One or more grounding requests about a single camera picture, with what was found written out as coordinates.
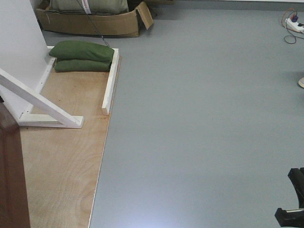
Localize reddish brown wooden door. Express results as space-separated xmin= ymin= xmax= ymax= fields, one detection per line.
xmin=0 ymin=103 xmax=30 ymax=228

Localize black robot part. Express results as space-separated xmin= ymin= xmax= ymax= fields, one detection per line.
xmin=275 ymin=167 xmax=304 ymax=228

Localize open cardboard box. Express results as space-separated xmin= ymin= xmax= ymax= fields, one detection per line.
xmin=35 ymin=0 xmax=153 ymax=37

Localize lower green sandbag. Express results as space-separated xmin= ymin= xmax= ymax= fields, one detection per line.
xmin=54 ymin=59 xmax=112 ymax=72

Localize green sandbag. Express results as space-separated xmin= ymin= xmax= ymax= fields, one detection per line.
xmin=49 ymin=40 xmax=114 ymax=62
xmin=54 ymin=59 xmax=112 ymax=72

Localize plywood base board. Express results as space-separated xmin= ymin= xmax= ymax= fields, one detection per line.
xmin=19 ymin=55 xmax=122 ymax=228

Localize upper green sandbag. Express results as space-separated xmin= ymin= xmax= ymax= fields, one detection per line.
xmin=49 ymin=40 xmax=114 ymax=62

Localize olive green large bag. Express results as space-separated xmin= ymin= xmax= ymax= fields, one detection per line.
xmin=50 ymin=0 xmax=129 ymax=15

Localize white shoe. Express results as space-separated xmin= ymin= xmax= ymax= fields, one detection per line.
xmin=298 ymin=77 xmax=304 ymax=88

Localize white power strip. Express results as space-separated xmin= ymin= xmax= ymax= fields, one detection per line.
xmin=285 ymin=18 xmax=304 ymax=33

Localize white wooden edge rail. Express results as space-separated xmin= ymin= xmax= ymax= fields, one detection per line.
xmin=101 ymin=48 xmax=120 ymax=115

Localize thin grey cord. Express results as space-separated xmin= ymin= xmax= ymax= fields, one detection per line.
xmin=76 ymin=0 xmax=111 ymax=48

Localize white wooden door frame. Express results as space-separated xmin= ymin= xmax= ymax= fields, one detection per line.
xmin=0 ymin=0 xmax=84 ymax=128

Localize orange and black cables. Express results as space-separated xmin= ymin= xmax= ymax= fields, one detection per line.
xmin=281 ymin=8 xmax=304 ymax=45

